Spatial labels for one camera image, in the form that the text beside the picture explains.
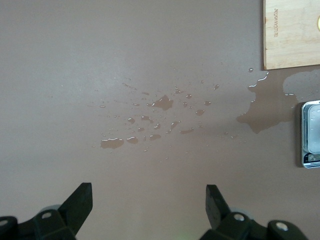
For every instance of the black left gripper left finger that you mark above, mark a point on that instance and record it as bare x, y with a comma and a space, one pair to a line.
75, 207

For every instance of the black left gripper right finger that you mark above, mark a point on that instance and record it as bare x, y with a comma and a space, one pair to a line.
217, 210

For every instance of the spilled liquid puddle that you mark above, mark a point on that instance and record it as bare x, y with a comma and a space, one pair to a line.
265, 112

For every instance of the silver digital kitchen scale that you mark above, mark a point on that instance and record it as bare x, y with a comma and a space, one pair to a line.
311, 135

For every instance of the wooden cutting board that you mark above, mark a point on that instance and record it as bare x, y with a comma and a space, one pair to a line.
292, 45

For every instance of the lemon slice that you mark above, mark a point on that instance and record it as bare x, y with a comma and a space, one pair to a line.
319, 23

